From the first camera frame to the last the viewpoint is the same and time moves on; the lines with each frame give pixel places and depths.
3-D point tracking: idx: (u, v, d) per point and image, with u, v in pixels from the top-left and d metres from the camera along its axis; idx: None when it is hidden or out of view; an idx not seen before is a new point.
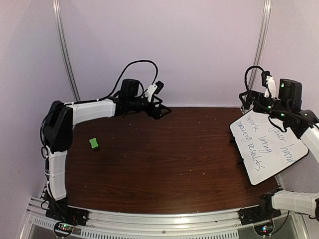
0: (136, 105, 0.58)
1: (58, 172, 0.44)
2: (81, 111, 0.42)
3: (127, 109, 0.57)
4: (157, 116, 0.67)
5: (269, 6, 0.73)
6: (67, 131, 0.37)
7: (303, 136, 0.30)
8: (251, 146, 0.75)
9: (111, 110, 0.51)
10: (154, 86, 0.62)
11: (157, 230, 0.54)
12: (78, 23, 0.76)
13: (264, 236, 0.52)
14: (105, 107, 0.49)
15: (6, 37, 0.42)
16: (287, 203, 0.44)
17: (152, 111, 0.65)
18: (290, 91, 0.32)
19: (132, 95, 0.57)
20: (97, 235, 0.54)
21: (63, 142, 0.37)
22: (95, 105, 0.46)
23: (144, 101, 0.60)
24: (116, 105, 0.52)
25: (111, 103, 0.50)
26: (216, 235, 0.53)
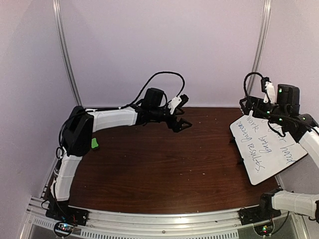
0: (159, 115, 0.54)
1: (68, 174, 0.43)
2: (101, 118, 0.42)
3: (147, 119, 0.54)
4: (177, 129, 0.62)
5: (269, 5, 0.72)
6: (86, 139, 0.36)
7: (302, 140, 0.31)
8: (251, 146, 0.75)
9: (132, 120, 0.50)
10: (179, 99, 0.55)
11: (157, 230, 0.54)
12: (78, 21, 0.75)
13: (264, 236, 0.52)
14: (126, 116, 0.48)
15: (6, 35, 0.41)
16: (288, 203, 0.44)
17: (172, 123, 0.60)
18: (288, 96, 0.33)
19: (156, 104, 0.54)
20: (97, 235, 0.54)
21: (80, 148, 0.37)
22: (115, 112, 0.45)
23: (167, 113, 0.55)
24: (137, 115, 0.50)
25: (134, 112, 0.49)
26: (216, 235, 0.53)
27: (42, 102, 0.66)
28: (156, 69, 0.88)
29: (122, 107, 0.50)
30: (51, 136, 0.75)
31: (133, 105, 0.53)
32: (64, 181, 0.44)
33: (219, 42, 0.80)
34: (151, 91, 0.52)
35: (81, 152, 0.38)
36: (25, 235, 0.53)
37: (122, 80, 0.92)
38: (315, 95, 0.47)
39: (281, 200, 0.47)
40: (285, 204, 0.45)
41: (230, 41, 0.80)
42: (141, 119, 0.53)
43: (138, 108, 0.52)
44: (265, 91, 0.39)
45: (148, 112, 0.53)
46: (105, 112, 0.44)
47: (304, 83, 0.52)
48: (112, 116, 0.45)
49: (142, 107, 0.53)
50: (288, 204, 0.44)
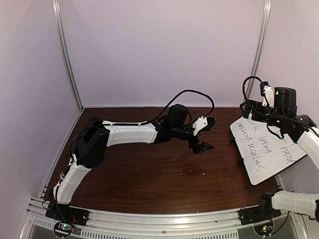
0: (180, 134, 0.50)
1: (74, 181, 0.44)
2: (118, 134, 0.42)
3: (166, 137, 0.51)
4: (197, 152, 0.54)
5: (269, 5, 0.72)
6: (98, 152, 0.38)
7: (300, 140, 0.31)
8: (251, 146, 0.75)
9: (151, 138, 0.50)
10: (205, 123, 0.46)
11: (157, 230, 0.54)
12: (78, 21, 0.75)
13: (264, 236, 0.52)
14: (144, 133, 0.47)
15: (6, 36, 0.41)
16: (287, 203, 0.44)
17: (194, 144, 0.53)
18: (285, 99, 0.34)
19: (180, 123, 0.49)
20: (97, 235, 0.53)
21: (91, 161, 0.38)
22: (133, 129, 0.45)
23: (190, 132, 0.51)
24: (157, 133, 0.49)
25: (154, 130, 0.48)
26: (216, 235, 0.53)
27: (42, 102, 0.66)
28: (156, 69, 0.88)
29: (141, 123, 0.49)
30: (51, 136, 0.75)
31: (154, 122, 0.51)
32: (68, 188, 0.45)
33: (219, 43, 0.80)
34: (175, 108, 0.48)
35: (92, 164, 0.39)
36: (25, 235, 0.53)
37: (122, 80, 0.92)
38: (315, 96, 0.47)
39: (281, 200, 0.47)
40: (284, 204, 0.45)
41: (230, 41, 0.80)
42: (161, 137, 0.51)
43: (159, 126, 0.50)
44: (263, 94, 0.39)
45: (169, 130, 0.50)
46: (123, 127, 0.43)
47: (304, 83, 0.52)
48: (131, 133, 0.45)
49: (163, 124, 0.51)
50: (288, 204, 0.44)
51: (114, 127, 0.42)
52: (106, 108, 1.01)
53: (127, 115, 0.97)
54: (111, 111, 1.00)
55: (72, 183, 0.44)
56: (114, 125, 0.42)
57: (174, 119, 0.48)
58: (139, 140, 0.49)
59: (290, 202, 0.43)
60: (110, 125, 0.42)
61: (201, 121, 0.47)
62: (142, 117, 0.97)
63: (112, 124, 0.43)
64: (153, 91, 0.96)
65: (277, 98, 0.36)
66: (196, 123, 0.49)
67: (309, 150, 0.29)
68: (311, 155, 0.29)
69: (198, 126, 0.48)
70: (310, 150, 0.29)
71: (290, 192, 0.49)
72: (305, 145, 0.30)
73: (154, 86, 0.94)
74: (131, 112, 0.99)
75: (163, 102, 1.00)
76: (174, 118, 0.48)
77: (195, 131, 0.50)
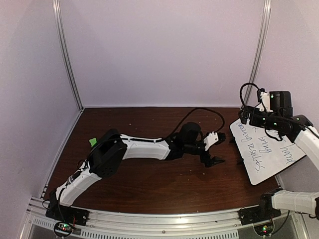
0: (192, 150, 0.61)
1: (81, 186, 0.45)
2: (133, 149, 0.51)
3: (180, 154, 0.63)
4: (208, 165, 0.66)
5: (269, 5, 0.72)
6: (114, 163, 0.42)
7: (297, 140, 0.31)
8: (251, 146, 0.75)
9: (163, 154, 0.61)
10: (216, 138, 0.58)
11: (157, 230, 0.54)
12: (78, 22, 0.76)
13: (264, 236, 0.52)
14: (159, 150, 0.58)
15: (6, 36, 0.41)
16: (287, 202, 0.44)
17: (205, 157, 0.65)
18: (280, 100, 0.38)
19: (193, 141, 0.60)
20: (97, 235, 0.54)
21: (107, 171, 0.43)
22: (149, 145, 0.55)
23: (201, 147, 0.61)
24: (169, 151, 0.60)
25: (166, 148, 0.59)
26: (216, 235, 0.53)
27: (42, 103, 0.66)
28: (156, 69, 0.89)
29: (156, 140, 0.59)
30: (51, 136, 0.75)
31: (167, 140, 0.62)
32: (74, 192, 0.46)
33: (219, 43, 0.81)
34: (185, 129, 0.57)
35: (107, 173, 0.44)
36: (25, 234, 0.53)
37: (122, 80, 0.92)
38: (314, 97, 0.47)
39: (280, 200, 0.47)
40: (284, 204, 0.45)
41: (230, 41, 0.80)
42: (174, 154, 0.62)
43: (172, 144, 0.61)
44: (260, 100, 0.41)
45: (182, 148, 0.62)
46: (138, 143, 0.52)
47: (304, 84, 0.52)
48: (144, 148, 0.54)
49: (176, 142, 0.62)
50: (288, 204, 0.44)
51: (131, 142, 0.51)
52: (106, 108, 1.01)
53: (127, 115, 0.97)
54: (111, 111, 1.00)
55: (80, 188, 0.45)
56: (131, 140, 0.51)
57: (186, 138, 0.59)
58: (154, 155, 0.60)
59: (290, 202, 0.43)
60: (128, 139, 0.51)
61: (213, 137, 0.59)
62: (142, 117, 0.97)
63: (130, 139, 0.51)
64: (153, 91, 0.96)
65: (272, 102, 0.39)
66: (206, 137, 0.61)
67: (307, 150, 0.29)
68: (310, 155, 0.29)
69: (211, 141, 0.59)
70: (308, 150, 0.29)
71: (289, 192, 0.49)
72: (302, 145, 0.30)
73: (154, 86, 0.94)
74: (131, 112, 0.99)
75: (163, 102, 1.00)
76: (185, 137, 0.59)
77: (207, 145, 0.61)
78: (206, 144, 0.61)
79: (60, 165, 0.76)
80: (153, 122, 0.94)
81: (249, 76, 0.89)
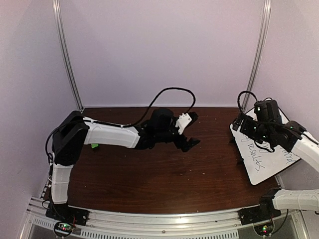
0: (167, 136, 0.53)
1: (61, 180, 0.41)
2: (98, 132, 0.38)
3: (153, 143, 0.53)
4: (187, 149, 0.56)
5: (269, 5, 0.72)
6: (75, 150, 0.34)
7: (294, 148, 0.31)
8: (251, 146, 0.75)
9: (132, 141, 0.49)
10: (189, 118, 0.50)
11: (157, 230, 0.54)
12: (78, 22, 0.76)
13: (264, 235, 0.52)
14: (127, 137, 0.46)
15: (7, 36, 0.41)
16: (291, 203, 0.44)
17: (183, 142, 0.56)
18: (268, 111, 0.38)
19: (166, 126, 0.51)
20: (97, 235, 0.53)
21: (66, 158, 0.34)
22: (115, 130, 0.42)
23: (176, 132, 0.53)
24: (138, 138, 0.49)
25: (135, 134, 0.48)
26: (216, 236, 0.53)
27: (42, 103, 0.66)
28: (156, 69, 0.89)
29: (124, 125, 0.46)
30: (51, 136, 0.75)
31: (137, 127, 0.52)
32: (58, 187, 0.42)
33: (219, 43, 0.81)
34: (156, 113, 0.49)
35: (67, 161, 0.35)
36: (26, 234, 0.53)
37: (122, 80, 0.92)
38: (313, 97, 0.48)
39: (283, 201, 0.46)
40: (287, 204, 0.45)
41: (230, 41, 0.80)
42: (145, 144, 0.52)
43: (141, 132, 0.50)
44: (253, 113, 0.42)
45: (154, 135, 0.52)
46: (103, 126, 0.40)
47: (304, 84, 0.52)
48: (110, 133, 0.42)
49: (147, 130, 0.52)
50: (292, 204, 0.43)
51: (95, 124, 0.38)
52: (107, 108, 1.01)
53: (127, 115, 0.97)
54: (111, 111, 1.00)
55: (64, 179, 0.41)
56: (94, 123, 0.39)
57: (158, 124, 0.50)
58: (121, 144, 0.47)
59: (294, 202, 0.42)
60: (91, 121, 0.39)
61: (185, 118, 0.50)
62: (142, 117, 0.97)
63: (93, 122, 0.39)
64: (153, 91, 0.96)
65: (261, 113, 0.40)
66: (178, 120, 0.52)
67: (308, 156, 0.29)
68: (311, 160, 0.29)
69: (182, 123, 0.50)
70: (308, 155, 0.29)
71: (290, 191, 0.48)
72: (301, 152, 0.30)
73: (154, 86, 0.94)
74: (132, 112, 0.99)
75: (163, 102, 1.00)
76: (157, 123, 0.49)
77: (181, 128, 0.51)
78: (179, 128, 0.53)
79: None
80: None
81: (249, 76, 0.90)
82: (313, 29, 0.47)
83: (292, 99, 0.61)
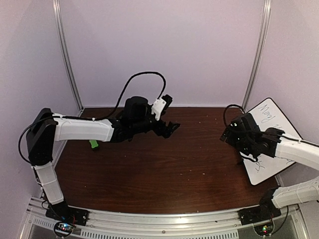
0: (144, 125, 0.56)
1: (48, 180, 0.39)
2: (70, 127, 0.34)
3: (130, 134, 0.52)
4: (168, 135, 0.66)
5: (269, 5, 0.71)
6: (49, 147, 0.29)
7: (277, 152, 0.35)
8: None
9: (107, 135, 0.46)
10: (163, 102, 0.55)
11: (157, 230, 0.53)
12: (78, 22, 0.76)
13: (264, 236, 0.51)
14: (99, 131, 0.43)
15: (6, 37, 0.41)
16: (290, 198, 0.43)
17: (163, 129, 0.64)
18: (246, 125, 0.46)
19: (142, 116, 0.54)
20: (97, 235, 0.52)
21: (40, 158, 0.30)
22: (86, 123, 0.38)
23: (153, 119, 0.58)
24: (114, 130, 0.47)
25: (109, 127, 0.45)
26: (216, 236, 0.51)
27: (42, 103, 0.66)
28: (156, 69, 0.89)
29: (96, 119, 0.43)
30: None
31: (111, 119, 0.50)
32: (50, 187, 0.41)
33: (219, 43, 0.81)
34: (129, 103, 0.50)
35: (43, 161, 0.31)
36: (25, 234, 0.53)
37: (123, 80, 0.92)
38: (313, 97, 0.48)
39: (282, 198, 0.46)
40: (288, 201, 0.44)
41: (230, 42, 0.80)
42: (121, 135, 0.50)
43: (117, 123, 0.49)
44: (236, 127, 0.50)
45: (129, 126, 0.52)
46: (75, 121, 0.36)
47: (304, 84, 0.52)
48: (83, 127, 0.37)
49: (122, 121, 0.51)
50: (290, 199, 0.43)
51: (65, 119, 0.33)
52: (106, 108, 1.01)
53: None
54: (111, 111, 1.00)
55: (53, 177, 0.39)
56: (64, 118, 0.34)
57: (132, 114, 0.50)
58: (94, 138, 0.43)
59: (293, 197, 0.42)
60: (60, 117, 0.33)
61: (159, 102, 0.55)
62: None
63: (62, 117, 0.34)
64: (153, 91, 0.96)
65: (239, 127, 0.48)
66: (153, 107, 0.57)
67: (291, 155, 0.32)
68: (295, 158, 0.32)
69: (158, 108, 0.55)
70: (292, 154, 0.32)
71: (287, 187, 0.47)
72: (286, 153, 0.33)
73: (154, 86, 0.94)
74: None
75: None
76: (131, 113, 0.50)
77: (157, 114, 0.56)
78: (156, 114, 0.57)
79: (60, 165, 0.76)
80: None
81: (249, 77, 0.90)
82: (312, 29, 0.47)
83: (292, 100, 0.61)
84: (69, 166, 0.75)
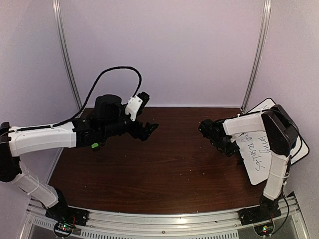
0: (118, 127, 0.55)
1: (32, 188, 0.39)
2: (27, 140, 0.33)
3: (100, 137, 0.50)
4: (145, 137, 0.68)
5: (269, 5, 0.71)
6: (13, 162, 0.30)
7: (227, 130, 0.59)
8: (251, 146, 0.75)
9: (71, 141, 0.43)
10: (138, 100, 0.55)
11: (157, 230, 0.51)
12: (78, 22, 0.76)
13: (264, 236, 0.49)
14: (61, 138, 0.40)
15: (6, 36, 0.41)
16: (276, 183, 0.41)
17: (139, 131, 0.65)
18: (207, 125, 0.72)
19: (114, 118, 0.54)
20: (97, 235, 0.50)
21: (4, 175, 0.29)
22: (44, 133, 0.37)
23: (127, 120, 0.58)
24: (77, 134, 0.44)
25: (71, 132, 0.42)
26: (216, 236, 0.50)
27: (42, 103, 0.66)
28: (156, 69, 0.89)
29: (55, 126, 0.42)
30: None
31: (78, 122, 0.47)
32: (38, 193, 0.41)
33: (219, 43, 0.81)
34: (98, 102, 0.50)
35: (12, 178, 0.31)
36: (25, 234, 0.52)
37: (123, 80, 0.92)
38: (312, 97, 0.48)
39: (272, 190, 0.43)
40: (271, 188, 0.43)
41: (230, 42, 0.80)
42: (89, 138, 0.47)
43: (85, 125, 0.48)
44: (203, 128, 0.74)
45: (99, 128, 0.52)
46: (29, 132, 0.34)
47: (304, 84, 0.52)
48: (41, 138, 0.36)
49: (92, 123, 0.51)
50: (273, 185, 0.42)
51: (19, 132, 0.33)
52: None
53: None
54: None
55: (32, 184, 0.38)
56: (19, 131, 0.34)
57: (102, 114, 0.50)
58: (56, 146, 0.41)
59: (274, 180, 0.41)
60: (14, 131, 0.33)
61: (135, 101, 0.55)
62: (143, 116, 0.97)
63: (17, 131, 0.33)
64: (153, 91, 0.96)
65: (202, 128, 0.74)
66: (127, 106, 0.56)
67: (235, 129, 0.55)
68: (238, 130, 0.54)
69: (135, 107, 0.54)
70: (235, 128, 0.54)
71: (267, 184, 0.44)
72: (231, 129, 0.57)
73: (154, 86, 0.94)
74: None
75: (163, 102, 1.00)
76: (100, 113, 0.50)
77: (133, 114, 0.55)
78: (131, 114, 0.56)
79: (60, 165, 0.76)
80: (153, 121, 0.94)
81: (249, 77, 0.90)
82: (312, 29, 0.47)
83: (291, 100, 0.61)
84: (69, 166, 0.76)
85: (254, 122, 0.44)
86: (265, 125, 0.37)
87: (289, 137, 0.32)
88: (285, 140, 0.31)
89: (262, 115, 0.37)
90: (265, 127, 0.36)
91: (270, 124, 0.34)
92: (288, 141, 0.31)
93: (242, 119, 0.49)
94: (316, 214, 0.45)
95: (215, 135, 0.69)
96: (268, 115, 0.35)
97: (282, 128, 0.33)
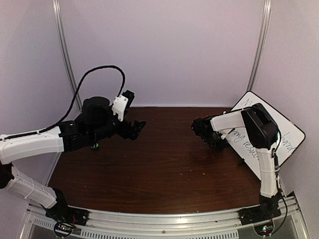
0: (107, 129, 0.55)
1: (29, 191, 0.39)
2: (14, 148, 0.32)
3: (88, 142, 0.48)
4: (135, 136, 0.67)
5: (269, 6, 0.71)
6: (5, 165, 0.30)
7: (214, 126, 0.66)
8: (247, 144, 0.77)
9: (58, 146, 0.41)
10: (124, 99, 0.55)
11: (157, 230, 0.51)
12: (78, 22, 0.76)
13: (264, 236, 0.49)
14: (48, 143, 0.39)
15: (6, 37, 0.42)
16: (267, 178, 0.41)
17: (128, 130, 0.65)
18: (198, 121, 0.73)
19: (102, 121, 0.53)
20: (97, 235, 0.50)
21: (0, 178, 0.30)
22: (30, 139, 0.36)
23: (115, 121, 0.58)
24: (64, 139, 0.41)
25: (57, 137, 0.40)
26: (216, 236, 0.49)
27: (41, 103, 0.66)
28: (156, 70, 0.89)
29: (41, 130, 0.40)
30: None
31: (65, 125, 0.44)
32: (35, 195, 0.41)
33: (219, 42, 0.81)
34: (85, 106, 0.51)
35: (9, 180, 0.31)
36: (25, 234, 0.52)
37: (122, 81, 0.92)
38: (312, 96, 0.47)
39: (267, 186, 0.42)
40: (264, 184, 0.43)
41: (229, 42, 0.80)
42: (76, 142, 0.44)
43: (73, 128, 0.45)
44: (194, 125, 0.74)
45: (87, 132, 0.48)
46: (15, 140, 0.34)
47: (304, 83, 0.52)
48: (28, 144, 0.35)
49: (79, 127, 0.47)
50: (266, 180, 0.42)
51: (7, 140, 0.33)
52: None
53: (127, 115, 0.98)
54: None
55: (28, 187, 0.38)
56: (7, 139, 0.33)
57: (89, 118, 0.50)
58: (45, 151, 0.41)
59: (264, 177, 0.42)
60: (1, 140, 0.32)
61: (120, 100, 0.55)
62: (143, 116, 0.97)
63: (5, 139, 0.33)
64: (152, 91, 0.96)
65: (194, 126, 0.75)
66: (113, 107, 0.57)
67: (222, 125, 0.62)
68: (224, 126, 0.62)
69: (121, 106, 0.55)
70: (222, 124, 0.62)
71: (263, 184, 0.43)
72: (218, 125, 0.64)
73: (154, 86, 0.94)
74: (131, 112, 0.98)
75: (163, 102, 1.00)
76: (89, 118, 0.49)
77: (120, 114, 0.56)
78: (118, 114, 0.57)
79: (60, 165, 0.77)
80: (153, 121, 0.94)
81: (249, 77, 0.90)
82: (312, 29, 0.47)
83: (292, 100, 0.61)
84: (69, 166, 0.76)
85: (237, 119, 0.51)
86: (246, 124, 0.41)
87: (267, 133, 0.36)
88: (262, 135, 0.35)
89: (243, 116, 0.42)
90: (246, 124, 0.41)
91: (250, 122, 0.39)
92: (265, 136, 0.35)
93: (227, 116, 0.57)
94: (315, 214, 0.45)
95: (205, 132, 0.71)
96: (247, 115, 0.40)
97: (260, 125, 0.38)
